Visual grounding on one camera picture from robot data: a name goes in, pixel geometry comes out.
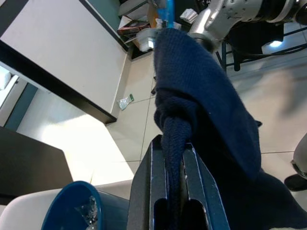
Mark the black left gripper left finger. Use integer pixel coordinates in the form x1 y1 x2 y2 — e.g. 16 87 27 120
127 134 170 230

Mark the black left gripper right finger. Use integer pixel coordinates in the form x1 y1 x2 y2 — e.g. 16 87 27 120
182 142 231 230

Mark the navy blue garment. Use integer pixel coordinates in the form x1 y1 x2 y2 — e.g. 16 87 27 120
153 27 307 230

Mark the clear plastic wrapper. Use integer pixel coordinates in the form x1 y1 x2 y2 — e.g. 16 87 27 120
73 195 99 230

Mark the blue plastic basin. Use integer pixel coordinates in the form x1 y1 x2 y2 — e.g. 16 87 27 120
40 181 131 230

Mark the clear plastic packet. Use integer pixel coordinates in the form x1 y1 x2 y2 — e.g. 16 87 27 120
117 93 135 111

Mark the black metal clothes rack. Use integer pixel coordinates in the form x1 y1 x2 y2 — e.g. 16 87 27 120
214 39 243 72

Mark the red and black box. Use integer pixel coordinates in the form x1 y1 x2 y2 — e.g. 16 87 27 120
117 20 151 36

